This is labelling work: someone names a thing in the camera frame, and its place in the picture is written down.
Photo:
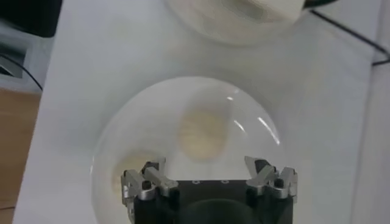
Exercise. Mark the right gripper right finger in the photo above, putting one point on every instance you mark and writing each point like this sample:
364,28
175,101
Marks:
262,179

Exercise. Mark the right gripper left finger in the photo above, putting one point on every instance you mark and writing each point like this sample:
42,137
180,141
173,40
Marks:
158,179

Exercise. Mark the white steamed baozi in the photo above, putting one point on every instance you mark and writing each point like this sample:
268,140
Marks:
201,134
131,164

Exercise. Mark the grey and black robot base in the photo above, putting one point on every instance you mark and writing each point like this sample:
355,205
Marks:
30,18

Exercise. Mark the white round plate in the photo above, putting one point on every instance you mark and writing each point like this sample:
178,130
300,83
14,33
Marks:
146,121

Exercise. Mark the white electric cooker base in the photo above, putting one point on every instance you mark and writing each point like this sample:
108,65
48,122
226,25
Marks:
198,27

